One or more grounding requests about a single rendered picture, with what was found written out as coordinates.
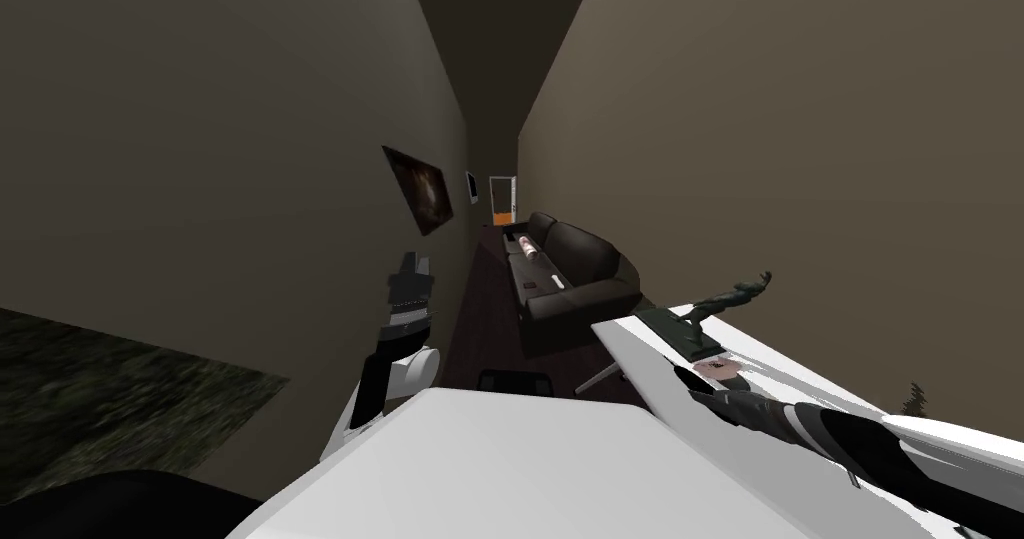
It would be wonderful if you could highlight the white table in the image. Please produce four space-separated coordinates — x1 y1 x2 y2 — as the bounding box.
590 302 1024 539

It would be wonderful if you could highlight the dark brown sofa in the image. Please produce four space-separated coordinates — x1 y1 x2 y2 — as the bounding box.
501 211 643 356

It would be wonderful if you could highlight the dark figure statue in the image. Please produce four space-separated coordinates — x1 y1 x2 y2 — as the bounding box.
638 270 774 361

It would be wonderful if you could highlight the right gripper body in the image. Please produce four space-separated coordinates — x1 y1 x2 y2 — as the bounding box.
689 386 792 449

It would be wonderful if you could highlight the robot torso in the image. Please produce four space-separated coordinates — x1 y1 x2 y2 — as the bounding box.
226 369 811 539

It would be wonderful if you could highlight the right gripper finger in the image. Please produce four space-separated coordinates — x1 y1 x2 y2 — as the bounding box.
672 365 723 401

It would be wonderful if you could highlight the dark framed wall picture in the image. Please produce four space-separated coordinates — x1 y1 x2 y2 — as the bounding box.
381 145 456 237

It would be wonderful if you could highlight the pink round object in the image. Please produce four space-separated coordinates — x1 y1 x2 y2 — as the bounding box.
691 355 739 382

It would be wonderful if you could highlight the small dark plant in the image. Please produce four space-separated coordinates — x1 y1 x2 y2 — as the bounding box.
899 382 931 419

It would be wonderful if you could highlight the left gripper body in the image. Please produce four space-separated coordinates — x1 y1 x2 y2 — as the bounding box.
387 271 437 313

